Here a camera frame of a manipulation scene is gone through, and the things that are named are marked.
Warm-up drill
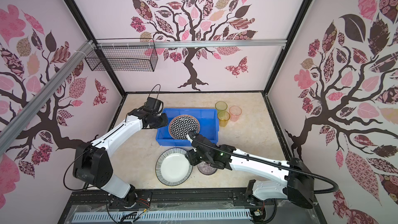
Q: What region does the black striped rim white plate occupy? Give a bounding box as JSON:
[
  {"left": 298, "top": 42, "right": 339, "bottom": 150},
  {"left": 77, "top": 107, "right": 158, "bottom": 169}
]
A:
[{"left": 155, "top": 148, "right": 193, "bottom": 187}]

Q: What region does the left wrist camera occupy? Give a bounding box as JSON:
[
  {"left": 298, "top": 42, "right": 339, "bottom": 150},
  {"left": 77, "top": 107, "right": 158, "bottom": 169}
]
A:
[{"left": 144, "top": 97, "right": 163, "bottom": 115}]

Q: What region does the aluminium rail back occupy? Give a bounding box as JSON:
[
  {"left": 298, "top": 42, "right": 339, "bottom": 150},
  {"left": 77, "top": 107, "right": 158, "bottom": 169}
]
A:
[{"left": 96, "top": 39, "right": 287, "bottom": 48}]

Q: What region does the aluminium rail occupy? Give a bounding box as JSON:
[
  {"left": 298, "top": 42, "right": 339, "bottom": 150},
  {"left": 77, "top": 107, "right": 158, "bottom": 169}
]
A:
[
  {"left": 96, "top": 39, "right": 287, "bottom": 48},
  {"left": 1, "top": 40, "right": 95, "bottom": 154}
]

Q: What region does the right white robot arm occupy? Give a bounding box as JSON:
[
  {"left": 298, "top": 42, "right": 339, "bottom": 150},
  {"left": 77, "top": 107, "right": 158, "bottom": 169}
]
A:
[{"left": 185, "top": 144, "right": 315, "bottom": 209}]

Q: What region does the right black corrugated cable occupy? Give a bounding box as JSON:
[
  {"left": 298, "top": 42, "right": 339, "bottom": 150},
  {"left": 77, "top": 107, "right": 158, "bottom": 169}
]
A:
[{"left": 186, "top": 133, "right": 340, "bottom": 195}]

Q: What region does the black wire basket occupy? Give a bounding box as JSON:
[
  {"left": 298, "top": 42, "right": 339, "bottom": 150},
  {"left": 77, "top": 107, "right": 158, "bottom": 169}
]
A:
[{"left": 85, "top": 37, "right": 158, "bottom": 72}]

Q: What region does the aluminium rail left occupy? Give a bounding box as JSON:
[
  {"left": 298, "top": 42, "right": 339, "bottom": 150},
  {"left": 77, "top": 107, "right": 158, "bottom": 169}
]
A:
[{"left": 1, "top": 40, "right": 95, "bottom": 154}]

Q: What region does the blue plastic bin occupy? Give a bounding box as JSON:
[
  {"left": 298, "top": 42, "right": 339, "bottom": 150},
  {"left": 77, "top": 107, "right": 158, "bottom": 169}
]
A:
[{"left": 155, "top": 108, "right": 219, "bottom": 147}]

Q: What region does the yellow transparent cup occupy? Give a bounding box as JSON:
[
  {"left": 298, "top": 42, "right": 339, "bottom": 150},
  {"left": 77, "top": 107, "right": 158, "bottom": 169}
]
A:
[{"left": 217, "top": 111, "right": 230, "bottom": 127}]

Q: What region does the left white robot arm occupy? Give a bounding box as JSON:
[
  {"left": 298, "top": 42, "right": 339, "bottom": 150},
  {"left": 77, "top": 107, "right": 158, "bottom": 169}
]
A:
[{"left": 72, "top": 107, "right": 168, "bottom": 208}]

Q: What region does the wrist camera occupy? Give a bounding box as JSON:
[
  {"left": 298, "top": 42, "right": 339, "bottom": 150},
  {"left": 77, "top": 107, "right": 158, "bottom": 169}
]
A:
[
  {"left": 187, "top": 131, "right": 205, "bottom": 149},
  {"left": 144, "top": 97, "right": 163, "bottom": 115}
]

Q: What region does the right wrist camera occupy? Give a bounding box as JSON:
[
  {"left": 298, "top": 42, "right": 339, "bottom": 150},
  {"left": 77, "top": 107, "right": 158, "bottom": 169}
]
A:
[{"left": 187, "top": 131, "right": 205, "bottom": 149}]

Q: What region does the floral pattern plate orange rim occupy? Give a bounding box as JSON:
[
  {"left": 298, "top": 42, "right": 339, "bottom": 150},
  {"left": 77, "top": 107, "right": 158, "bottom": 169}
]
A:
[{"left": 169, "top": 115, "right": 200, "bottom": 140}]

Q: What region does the green transparent cup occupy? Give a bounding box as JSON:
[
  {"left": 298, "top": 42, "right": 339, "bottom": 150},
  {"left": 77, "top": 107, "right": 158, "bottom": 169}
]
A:
[{"left": 215, "top": 101, "right": 228, "bottom": 112}]

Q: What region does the white slotted cable duct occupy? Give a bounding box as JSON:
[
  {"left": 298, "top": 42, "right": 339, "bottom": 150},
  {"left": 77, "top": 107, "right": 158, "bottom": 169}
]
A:
[{"left": 70, "top": 209, "right": 252, "bottom": 224}]

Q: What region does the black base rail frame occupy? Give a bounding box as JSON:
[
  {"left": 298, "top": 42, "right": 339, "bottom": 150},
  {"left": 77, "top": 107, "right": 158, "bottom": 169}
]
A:
[{"left": 58, "top": 188, "right": 326, "bottom": 224}]

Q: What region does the pink transparent cup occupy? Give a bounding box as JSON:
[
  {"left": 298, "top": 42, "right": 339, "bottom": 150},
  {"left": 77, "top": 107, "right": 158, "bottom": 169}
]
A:
[{"left": 229, "top": 106, "right": 243, "bottom": 122}]

